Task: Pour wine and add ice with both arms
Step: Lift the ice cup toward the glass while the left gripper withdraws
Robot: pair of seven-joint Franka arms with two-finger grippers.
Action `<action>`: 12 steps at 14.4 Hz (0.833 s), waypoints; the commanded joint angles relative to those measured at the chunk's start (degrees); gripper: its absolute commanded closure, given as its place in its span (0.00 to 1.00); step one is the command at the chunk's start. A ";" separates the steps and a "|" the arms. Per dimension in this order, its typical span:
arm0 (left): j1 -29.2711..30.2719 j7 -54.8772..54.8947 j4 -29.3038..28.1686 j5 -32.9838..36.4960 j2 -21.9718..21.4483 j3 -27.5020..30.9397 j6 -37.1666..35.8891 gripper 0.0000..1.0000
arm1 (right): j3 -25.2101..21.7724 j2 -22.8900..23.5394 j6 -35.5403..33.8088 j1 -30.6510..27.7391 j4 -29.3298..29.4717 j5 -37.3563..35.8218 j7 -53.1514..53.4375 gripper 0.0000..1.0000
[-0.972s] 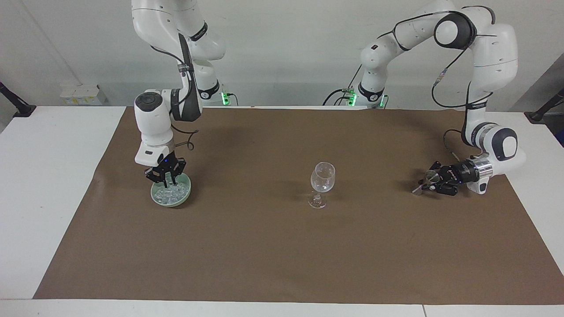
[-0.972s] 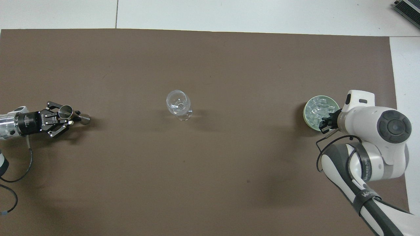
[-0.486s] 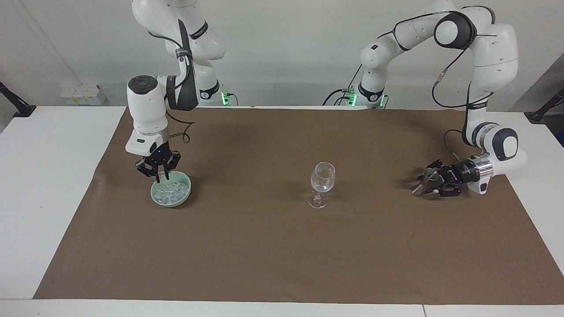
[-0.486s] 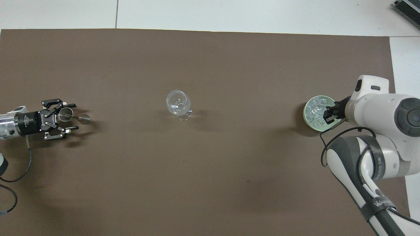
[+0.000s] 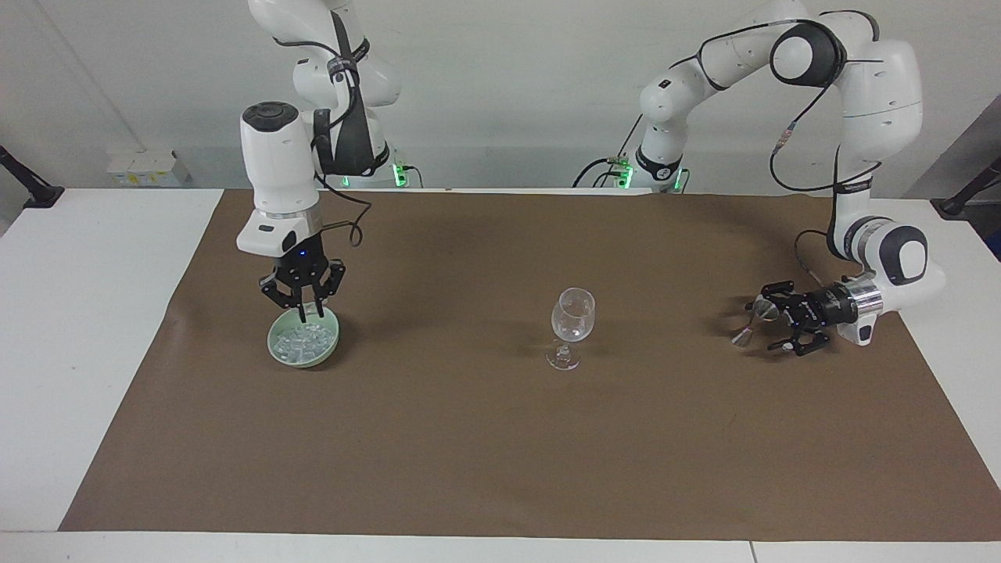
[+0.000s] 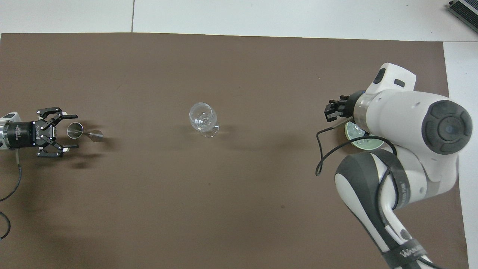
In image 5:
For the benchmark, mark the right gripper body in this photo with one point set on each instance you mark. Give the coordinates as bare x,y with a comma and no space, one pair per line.
303,262

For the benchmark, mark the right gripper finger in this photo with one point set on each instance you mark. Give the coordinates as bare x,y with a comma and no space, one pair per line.
280,293
335,280

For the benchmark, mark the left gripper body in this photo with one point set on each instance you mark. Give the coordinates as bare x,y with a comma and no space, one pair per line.
825,306

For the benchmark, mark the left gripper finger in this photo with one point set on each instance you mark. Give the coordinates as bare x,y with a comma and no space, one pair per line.
804,344
782,292

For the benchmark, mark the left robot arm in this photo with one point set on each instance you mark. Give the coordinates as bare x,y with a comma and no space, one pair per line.
876,94

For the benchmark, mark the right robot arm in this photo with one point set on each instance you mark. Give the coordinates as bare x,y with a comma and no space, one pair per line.
270,164

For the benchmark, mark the pile of clear ice cubes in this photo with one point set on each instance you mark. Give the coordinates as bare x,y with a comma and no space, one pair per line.
301,340

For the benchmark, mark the clear wine glass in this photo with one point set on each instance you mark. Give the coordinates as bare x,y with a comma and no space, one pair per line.
573,317

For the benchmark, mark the green ceramic bowl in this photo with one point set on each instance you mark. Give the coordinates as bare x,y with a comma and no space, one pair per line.
283,356

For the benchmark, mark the black stand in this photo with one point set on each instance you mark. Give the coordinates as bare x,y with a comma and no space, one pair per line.
31,188
966,195

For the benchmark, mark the white wall socket box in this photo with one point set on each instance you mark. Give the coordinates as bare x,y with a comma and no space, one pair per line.
148,168

